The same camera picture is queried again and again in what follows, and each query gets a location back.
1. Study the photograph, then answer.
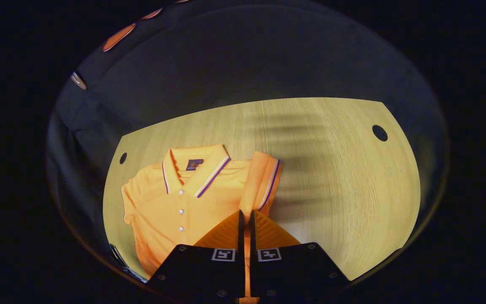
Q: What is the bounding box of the black backdrop cloth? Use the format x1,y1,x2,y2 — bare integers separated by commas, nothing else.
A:
46,0,450,254

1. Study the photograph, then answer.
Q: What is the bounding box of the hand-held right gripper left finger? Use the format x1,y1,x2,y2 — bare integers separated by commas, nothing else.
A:
147,209,246,300

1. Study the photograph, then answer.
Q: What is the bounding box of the orange polo T-shirt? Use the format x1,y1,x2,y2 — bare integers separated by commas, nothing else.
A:
121,144,283,304

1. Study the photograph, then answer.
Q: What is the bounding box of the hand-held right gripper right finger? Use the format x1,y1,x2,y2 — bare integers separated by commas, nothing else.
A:
249,209,351,298

